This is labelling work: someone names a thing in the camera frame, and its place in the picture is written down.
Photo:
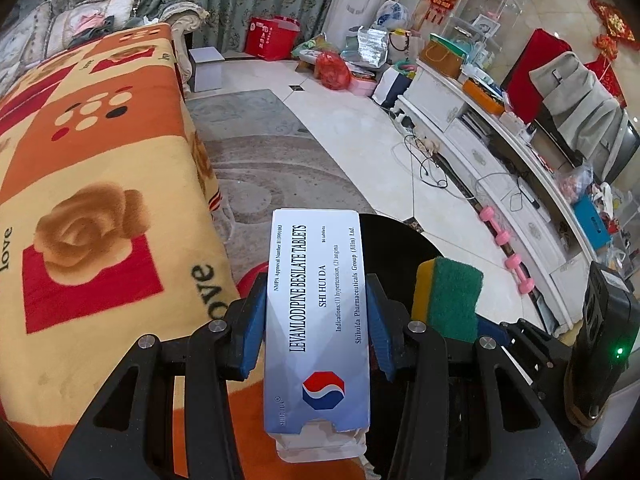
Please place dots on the brown box with green lid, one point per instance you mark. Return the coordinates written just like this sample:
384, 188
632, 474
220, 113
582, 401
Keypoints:
442, 57

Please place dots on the orange printed blanket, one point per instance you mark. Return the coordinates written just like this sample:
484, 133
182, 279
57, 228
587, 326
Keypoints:
100, 135

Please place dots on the white tv cabinet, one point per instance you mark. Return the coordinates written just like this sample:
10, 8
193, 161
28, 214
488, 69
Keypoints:
500, 170

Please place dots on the floral cushion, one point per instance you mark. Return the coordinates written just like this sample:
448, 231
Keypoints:
95, 15
25, 40

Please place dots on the filled red plastic bag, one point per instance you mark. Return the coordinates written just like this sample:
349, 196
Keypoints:
332, 72

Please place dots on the white power strip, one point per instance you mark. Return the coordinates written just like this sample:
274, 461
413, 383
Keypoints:
404, 120

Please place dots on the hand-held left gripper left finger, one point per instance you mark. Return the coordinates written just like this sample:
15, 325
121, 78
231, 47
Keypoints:
252, 330

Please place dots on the red cloth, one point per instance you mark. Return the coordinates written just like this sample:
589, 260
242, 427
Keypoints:
537, 60

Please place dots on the grey patterned rug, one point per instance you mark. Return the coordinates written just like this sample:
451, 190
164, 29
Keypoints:
280, 160

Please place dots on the white blue plastic bag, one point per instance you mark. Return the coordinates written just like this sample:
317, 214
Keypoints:
392, 15

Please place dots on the red hanging knot ornament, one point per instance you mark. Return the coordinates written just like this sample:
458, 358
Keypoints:
442, 0

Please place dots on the green yellow sponge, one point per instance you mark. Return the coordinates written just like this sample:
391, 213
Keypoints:
452, 300

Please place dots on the silver foil bag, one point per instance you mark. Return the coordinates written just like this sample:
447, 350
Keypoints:
372, 47

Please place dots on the pink dumbbell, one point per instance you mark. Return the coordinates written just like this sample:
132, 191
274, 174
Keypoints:
520, 272
495, 225

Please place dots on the pink box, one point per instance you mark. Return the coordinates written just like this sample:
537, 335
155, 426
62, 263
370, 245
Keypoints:
362, 84

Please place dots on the orange box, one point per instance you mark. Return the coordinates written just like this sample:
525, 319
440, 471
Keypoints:
482, 97

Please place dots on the red gold wall ornament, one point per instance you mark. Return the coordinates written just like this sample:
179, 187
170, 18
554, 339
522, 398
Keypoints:
615, 25

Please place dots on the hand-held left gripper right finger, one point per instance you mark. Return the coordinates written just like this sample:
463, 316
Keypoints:
380, 335

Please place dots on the white carved sofa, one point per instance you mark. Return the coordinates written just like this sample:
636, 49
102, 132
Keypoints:
185, 25

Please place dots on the red plastic bag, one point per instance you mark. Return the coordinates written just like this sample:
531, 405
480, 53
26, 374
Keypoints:
332, 72
246, 284

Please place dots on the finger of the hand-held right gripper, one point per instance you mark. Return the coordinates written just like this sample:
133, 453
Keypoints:
540, 350

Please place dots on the red storage box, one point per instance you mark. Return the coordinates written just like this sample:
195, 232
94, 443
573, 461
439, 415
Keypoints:
270, 40

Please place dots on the grey cloth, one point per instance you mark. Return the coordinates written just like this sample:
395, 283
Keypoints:
580, 105

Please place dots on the white blue medicine box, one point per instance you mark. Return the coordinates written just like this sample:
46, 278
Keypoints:
315, 310

